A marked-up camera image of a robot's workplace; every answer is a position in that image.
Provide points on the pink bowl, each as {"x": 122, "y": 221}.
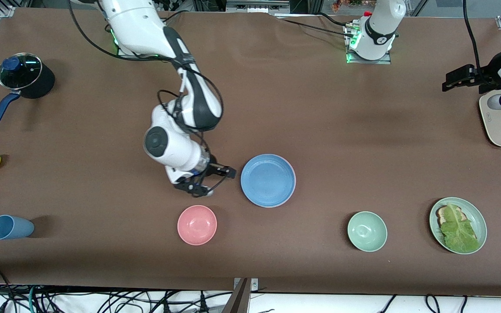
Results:
{"x": 197, "y": 225}

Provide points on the small metal bracket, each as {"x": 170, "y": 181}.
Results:
{"x": 255, "y": 284}

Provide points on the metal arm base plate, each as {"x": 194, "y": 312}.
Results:
{"x": 385, "y": 61}

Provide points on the blue plastic cup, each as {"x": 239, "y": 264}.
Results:
{"x": 10, "y": 227}

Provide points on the green bowl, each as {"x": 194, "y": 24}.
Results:
{"x": 367, "y": 231}

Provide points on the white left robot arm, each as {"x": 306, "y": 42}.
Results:
{"x": 379, "y": 26}

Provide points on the blue plate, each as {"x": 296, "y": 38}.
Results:
{"x": 268, "y": 181}

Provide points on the green plate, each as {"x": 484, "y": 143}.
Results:
{"x": 482, "y": 226}

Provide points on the brown table cover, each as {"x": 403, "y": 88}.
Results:
{"x": 250, "y": 108}

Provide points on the toasted bread slice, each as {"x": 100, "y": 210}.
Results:
{"x": 442, "y": 213}

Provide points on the dark metal post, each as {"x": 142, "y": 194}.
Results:
{"x": 238, "y": 302}

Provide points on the grey metal device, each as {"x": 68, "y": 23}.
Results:
{"x": 257, "y": 6}

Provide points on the green lettuce leaf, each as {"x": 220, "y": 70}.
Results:
{"x": 459, "y": 230}

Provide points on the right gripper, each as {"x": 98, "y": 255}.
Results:
{"x": 214, "y": 167}

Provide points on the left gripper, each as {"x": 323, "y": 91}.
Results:
{"x": 484, "y": 74}

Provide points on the colourful toy food pile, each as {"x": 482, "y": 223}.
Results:
{"x": 342, "y": 5}

